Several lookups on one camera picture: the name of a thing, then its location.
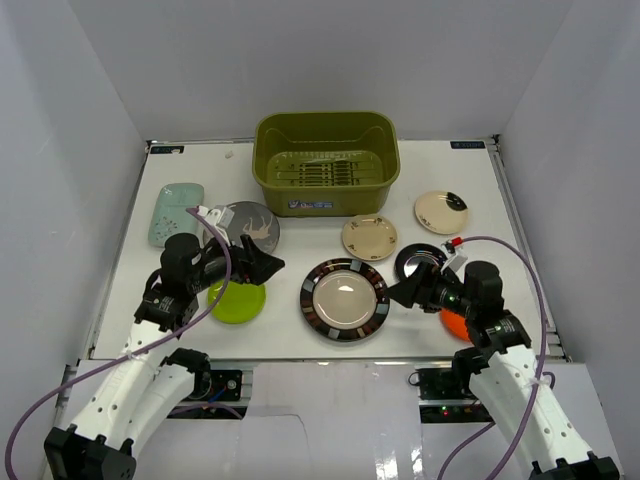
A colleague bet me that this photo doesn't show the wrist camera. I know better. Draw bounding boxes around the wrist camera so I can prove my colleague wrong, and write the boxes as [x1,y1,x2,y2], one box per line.
[441,237,468,273]
[196,205,234,245]

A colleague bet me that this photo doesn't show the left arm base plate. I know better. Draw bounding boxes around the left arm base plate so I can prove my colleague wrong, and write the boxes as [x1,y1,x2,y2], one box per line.
[169,370,246,420]

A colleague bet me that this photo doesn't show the orange round plate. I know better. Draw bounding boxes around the orange round plate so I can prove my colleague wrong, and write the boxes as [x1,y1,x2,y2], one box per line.
[440,309,471,343]

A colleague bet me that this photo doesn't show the olive green plastic bin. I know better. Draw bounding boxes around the olive green plastic bin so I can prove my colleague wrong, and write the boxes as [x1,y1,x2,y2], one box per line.
[252,111,400,217]

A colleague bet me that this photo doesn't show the small black glossy plate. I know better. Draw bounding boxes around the small black glossy plate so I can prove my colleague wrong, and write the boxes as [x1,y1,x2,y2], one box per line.
[394,243,447,281]

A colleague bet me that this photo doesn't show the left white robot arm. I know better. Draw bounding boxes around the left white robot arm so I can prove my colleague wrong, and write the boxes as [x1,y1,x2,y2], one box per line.
[44,233,285,479]

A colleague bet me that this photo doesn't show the cream plate black splash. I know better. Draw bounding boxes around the cream plate black splash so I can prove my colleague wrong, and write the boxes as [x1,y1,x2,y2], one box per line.
[414,190,470,235]

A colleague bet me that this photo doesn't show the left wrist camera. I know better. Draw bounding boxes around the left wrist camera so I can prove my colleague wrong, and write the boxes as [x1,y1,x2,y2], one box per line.
[196,205,234,245]

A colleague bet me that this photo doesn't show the pale green rectangular plate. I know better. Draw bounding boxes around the pale green rectangular plate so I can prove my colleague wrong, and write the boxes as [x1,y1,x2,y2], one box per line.
[148,183,204,248]

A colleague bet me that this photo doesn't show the lime green round plate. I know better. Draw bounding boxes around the lime green round plate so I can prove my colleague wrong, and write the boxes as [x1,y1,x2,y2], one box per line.
[207,281,267,325]

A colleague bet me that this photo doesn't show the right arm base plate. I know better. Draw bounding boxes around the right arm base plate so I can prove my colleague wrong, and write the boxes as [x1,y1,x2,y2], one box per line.
[407,368,492,424]

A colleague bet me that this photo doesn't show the large patterned rim plate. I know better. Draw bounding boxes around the large patterned rim plate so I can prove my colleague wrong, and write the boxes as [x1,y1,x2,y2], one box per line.
[299,258,390,342]

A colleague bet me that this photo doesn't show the cream plate brown marks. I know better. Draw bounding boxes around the cream plate brown marks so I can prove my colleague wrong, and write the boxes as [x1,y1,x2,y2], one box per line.
[341,215,398,262]

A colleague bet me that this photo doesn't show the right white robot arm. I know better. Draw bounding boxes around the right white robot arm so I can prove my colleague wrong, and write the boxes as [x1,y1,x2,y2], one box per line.
[388,261,620,479]

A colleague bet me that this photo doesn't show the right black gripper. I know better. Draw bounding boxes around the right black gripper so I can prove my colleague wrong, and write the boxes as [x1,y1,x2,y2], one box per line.
[384,261,476,318]

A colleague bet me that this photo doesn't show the dark grey deer plate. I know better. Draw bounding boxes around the dark grey deer plate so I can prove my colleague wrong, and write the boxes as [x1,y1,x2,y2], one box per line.
[225,201,280,254]

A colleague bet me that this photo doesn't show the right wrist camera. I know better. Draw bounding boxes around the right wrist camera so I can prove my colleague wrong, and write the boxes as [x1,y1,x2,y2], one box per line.
[441,237,468,273]

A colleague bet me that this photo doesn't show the purple cable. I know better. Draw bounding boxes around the purple cable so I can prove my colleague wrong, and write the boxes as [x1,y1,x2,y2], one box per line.
[5,206,233,480]
[435,234,556,480]

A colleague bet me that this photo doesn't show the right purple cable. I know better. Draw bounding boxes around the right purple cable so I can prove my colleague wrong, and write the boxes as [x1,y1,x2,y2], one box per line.
[435,234,556,480]

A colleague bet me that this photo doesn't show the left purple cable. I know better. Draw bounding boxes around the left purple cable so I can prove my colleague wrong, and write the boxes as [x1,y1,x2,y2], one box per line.
[5,206,233,480]

